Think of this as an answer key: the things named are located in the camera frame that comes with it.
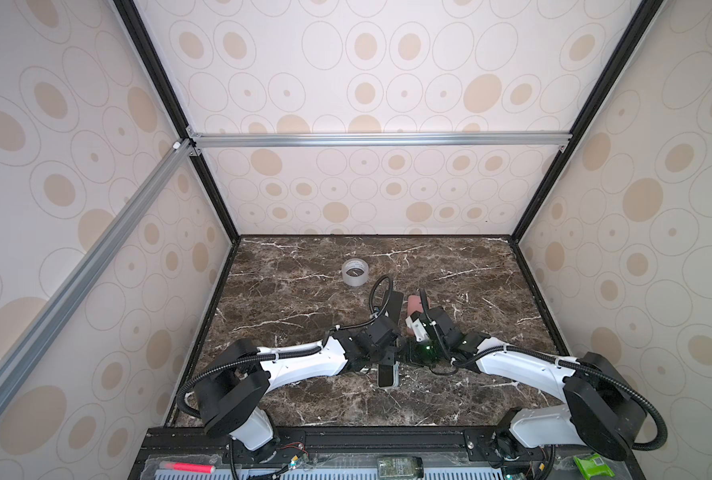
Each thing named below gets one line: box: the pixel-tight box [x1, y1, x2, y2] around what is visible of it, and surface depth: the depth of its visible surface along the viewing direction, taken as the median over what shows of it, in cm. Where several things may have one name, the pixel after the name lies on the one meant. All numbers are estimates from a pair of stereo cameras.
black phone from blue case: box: [378, 364, 393, 387], surface depth 81 cm
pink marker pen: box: [160, 461, 216, 474], surface depth 72 cm
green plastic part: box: [573, 453, 615, 479], surface depth 71 cm
